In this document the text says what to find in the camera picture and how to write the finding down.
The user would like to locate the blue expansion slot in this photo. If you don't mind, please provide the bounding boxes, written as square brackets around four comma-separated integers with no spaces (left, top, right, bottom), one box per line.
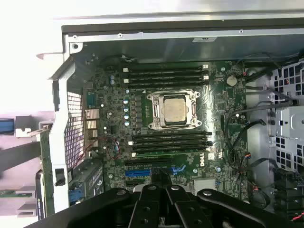
[125,169,152,178]

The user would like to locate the green motherboard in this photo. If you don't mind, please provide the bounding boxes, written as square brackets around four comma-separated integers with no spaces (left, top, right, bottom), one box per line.
[82,59,250,209]

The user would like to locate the thin red wire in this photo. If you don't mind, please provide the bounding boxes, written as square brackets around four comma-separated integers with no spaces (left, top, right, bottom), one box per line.
[84,135,122,160]

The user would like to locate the grey parts rack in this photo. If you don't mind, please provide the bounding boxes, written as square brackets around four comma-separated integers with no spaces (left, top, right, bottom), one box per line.
[0,114,56,214]

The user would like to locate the black drive power wire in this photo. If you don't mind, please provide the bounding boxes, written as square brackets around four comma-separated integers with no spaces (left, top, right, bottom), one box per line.
[272,166,304,209]

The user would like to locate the green RAM stick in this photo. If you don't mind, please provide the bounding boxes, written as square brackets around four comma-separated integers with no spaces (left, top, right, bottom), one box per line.
[0,189,33,198]
[136,150,207,158]

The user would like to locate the long black expansion slot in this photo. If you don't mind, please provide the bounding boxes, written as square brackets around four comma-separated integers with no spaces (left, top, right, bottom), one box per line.
[124,158,172,167]

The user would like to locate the black RAM slot white clips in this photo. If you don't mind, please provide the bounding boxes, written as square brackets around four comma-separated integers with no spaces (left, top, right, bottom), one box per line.
[128,137,209,146]
[123,64,210,73]
[131,148,211,158]
[123,75,210,84]

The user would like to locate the black data wire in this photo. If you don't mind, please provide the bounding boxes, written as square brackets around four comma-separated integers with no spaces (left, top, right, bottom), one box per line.
[220,111,266,171]

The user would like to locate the black and silver PC case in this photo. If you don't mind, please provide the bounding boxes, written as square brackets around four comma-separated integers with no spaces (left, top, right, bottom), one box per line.
[35,8,304,228]

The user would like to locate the CPU in metal socket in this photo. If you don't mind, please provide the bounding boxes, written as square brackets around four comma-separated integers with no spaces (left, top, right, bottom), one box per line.
[145,89,203,131]

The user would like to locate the silver finned chipset heatsink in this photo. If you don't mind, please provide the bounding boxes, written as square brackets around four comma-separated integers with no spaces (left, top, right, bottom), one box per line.
[193,179,217,193]

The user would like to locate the silver disk bay cage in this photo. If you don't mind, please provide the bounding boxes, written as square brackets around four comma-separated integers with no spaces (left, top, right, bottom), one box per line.
[267,60,304,198]

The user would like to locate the silver CPU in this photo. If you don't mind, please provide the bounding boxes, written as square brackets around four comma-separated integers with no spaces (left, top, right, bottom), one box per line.
[163,96,188,127]

